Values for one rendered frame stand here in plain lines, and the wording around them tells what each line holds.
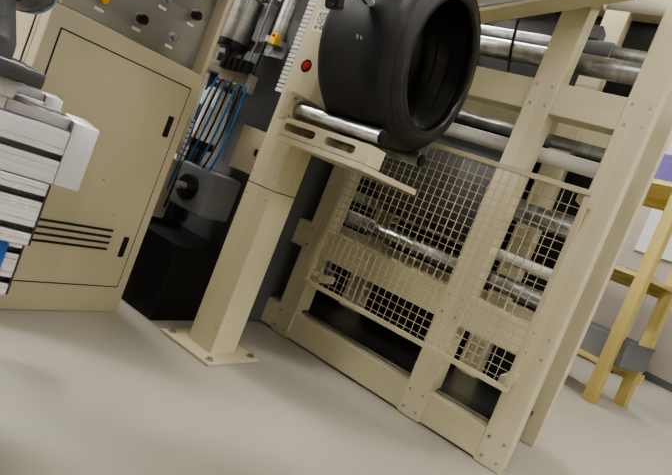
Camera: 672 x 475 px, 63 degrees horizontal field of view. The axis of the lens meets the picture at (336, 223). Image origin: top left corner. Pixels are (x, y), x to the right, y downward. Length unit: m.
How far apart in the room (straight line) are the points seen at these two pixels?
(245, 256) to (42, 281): 0.64
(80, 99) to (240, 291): 0.80
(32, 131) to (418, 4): 1.12
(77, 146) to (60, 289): 1.22
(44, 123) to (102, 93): 1.03
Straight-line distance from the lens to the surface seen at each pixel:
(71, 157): 0.83
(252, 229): 1.94
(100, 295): 2.10
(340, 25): 1.68
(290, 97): 1.82
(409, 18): 1.62
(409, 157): 1.89
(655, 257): 4.14
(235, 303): 2.00
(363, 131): 1.66
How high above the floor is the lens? 0.73
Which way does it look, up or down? 4 degrees down
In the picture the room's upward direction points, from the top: 22 degrees clockwise
